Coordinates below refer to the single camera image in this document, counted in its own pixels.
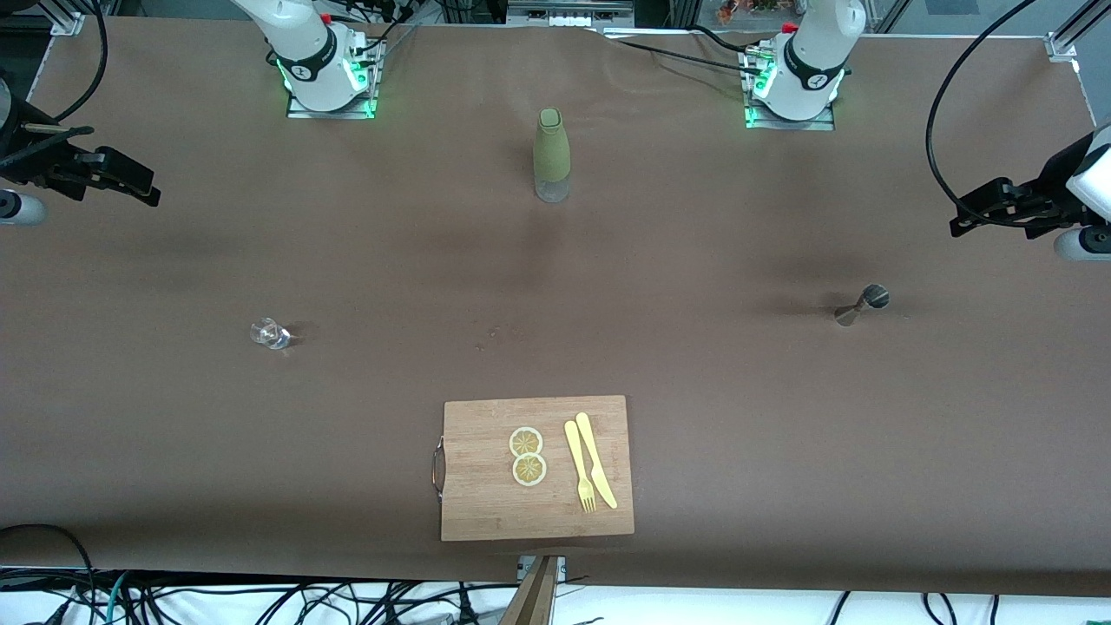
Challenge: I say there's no steel jigger measuring cup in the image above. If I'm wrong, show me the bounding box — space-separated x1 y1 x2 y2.
835 284 891 327

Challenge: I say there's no brown table cover sheet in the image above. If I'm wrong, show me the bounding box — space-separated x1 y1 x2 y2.
0 16 1111 600

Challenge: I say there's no green sleeved clear bottle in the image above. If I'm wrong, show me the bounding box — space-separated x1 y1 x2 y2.
533 108 571 203

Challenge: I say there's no yellow plastic knife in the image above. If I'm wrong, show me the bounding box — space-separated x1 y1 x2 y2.
575 412 619 510

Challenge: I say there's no wooden cutting board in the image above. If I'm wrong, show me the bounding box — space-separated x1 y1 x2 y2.
432 395 635 543

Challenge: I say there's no grey power strip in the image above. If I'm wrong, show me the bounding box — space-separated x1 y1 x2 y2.
508 0 634 27

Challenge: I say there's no yellow plastic fork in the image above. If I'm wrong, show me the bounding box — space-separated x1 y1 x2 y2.
564 420 597 514

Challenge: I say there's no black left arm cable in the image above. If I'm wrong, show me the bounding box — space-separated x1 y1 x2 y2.
924 0 1042 228

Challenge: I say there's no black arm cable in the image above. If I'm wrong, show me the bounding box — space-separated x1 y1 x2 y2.
924 0 1042 228
48 0 110 124

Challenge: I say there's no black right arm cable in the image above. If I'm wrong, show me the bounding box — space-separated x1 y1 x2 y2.
48 0 110 124

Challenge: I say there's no aluminium profile frame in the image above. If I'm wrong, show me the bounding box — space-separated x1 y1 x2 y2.
39 0 1111 62

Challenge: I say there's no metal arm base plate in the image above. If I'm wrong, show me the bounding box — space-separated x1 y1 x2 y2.
286 35 380 120
740 45 836 131

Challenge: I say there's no black looped cable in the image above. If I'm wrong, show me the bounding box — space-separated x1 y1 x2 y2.
0 523 96 625

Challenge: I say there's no teal cable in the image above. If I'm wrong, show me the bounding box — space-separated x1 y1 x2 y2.
102 575 133 625

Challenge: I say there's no wooden post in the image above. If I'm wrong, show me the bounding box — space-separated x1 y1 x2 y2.
499 556 561 625

